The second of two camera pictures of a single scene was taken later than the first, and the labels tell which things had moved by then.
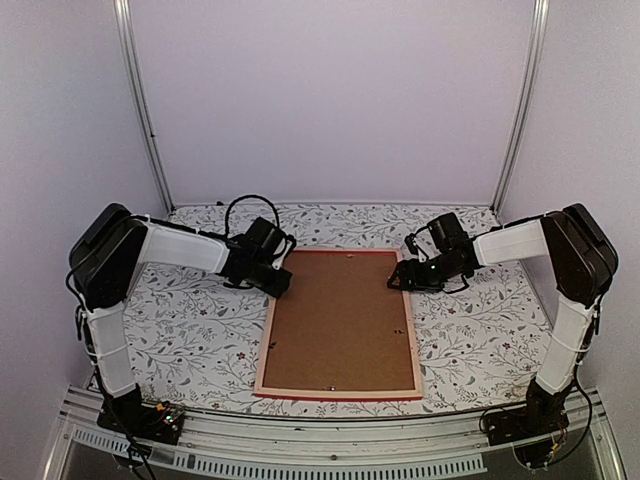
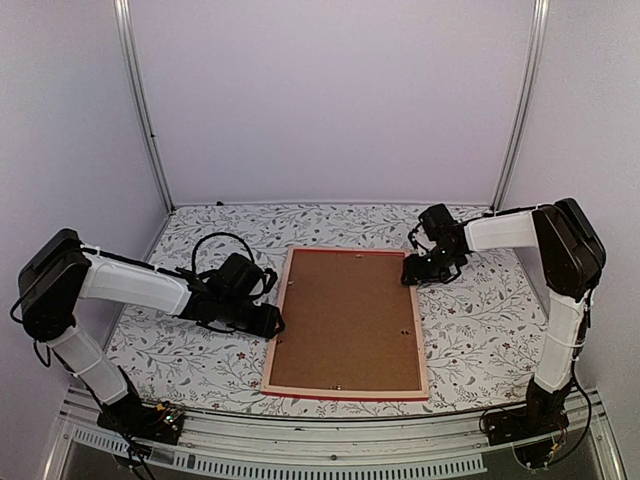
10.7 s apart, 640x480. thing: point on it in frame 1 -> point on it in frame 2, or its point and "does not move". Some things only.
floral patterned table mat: (191, 345) does not move
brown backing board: (339, 325) does not move
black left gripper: (279, 287) -> (266, 325)
